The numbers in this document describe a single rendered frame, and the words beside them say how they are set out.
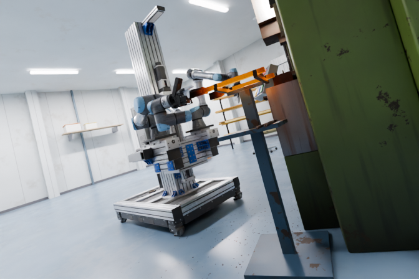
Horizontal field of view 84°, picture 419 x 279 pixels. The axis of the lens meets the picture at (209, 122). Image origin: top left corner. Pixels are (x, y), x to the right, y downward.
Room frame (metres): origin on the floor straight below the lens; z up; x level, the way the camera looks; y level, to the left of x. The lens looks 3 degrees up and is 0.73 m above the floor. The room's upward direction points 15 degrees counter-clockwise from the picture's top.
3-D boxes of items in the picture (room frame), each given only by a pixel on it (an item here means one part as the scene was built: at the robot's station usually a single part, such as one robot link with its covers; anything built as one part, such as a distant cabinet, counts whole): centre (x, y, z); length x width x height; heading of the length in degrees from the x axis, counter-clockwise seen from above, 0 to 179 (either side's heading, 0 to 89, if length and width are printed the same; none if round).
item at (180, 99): (1.30, 0.13, 0.96); 0.12 x 0.08 x 0.09; 65
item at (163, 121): (1.37, 0.25, 0.87); 0.11 x 0.08 x 0.11; 115
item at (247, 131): (1.27, -0.23, 0.69); 0.40 x 0.30 x 0.02; 156
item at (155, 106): (1.37, 0.27, 0.97); 0.11 x 0.08 x 0.09; 65
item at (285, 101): (1.55, -0.72, 0.69); 0.56 x 0.38 x 0.45; 69
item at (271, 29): (1.60, -0.74, 1.32); 0.42 x 0.20 x 0.10; 69
